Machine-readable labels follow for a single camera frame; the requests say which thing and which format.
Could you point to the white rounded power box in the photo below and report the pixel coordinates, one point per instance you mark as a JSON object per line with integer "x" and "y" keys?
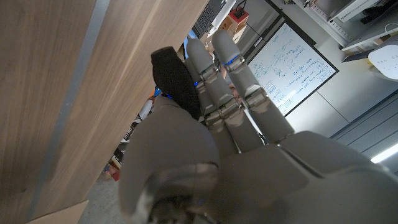
{"x": 385, "y": 60}

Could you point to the black laptop keyboard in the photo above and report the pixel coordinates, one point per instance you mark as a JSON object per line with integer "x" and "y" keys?
{"x": 208, "y": 15}

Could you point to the wooden board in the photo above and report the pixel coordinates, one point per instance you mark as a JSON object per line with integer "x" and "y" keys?
{"x": 74, "y": 93}

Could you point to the whiteboard with black frame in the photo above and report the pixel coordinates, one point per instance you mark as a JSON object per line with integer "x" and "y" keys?
{"x": 292, "y": 68}

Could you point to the white shelving unit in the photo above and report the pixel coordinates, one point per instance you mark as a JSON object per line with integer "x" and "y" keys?
{"x": 348, "y": 25}

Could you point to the open cardboard box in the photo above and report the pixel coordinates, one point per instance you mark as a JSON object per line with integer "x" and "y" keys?
{"x": 59, "y": 214}

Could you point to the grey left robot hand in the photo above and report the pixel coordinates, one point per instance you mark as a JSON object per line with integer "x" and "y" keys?
{"x": 248, "y": 180}

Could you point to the small wooden slotted box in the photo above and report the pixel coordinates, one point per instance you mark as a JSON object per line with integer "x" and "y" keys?
{"x": 236, "y": 21}

